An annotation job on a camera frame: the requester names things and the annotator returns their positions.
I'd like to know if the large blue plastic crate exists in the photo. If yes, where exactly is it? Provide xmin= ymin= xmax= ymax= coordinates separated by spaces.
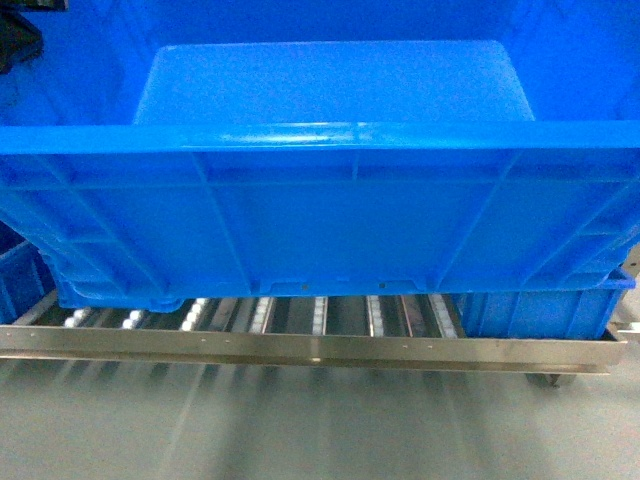
xmin=1 ymin=1 xmax=639 ymax=310

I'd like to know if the steel roller shelf rack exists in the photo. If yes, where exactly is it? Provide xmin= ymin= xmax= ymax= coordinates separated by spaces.
xmin=1 ymin=289 xmax=639 ymax=386

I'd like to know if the blue crate on shelf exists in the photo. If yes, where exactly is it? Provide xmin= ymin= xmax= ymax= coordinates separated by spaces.
xmin=452 ymin=268 xmax=635 ymax=340

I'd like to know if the blue crate at left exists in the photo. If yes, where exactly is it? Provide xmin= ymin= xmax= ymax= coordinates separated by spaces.
xmin=1 ymin=223 xmax=55 ymax=325

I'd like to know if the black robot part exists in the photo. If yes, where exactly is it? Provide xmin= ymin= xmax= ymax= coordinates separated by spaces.
xmin=1 ymin=0 xmax=69 ymax=75

